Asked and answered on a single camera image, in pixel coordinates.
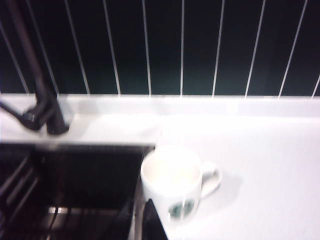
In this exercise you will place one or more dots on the dark metal tall faucet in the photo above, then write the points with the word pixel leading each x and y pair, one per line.
pixel 27 50

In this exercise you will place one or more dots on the white Starbucks logo mug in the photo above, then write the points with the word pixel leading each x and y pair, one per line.
pixel 170 185

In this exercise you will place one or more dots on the black sink drain rack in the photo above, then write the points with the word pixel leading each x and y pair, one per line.
pixel 17 185

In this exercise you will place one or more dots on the black sink basin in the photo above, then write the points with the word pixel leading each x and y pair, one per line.
pixel 95 175

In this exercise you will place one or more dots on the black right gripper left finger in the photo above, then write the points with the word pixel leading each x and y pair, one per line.
pixel 127 220

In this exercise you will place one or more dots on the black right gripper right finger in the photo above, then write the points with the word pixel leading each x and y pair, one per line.
pixel 155 222

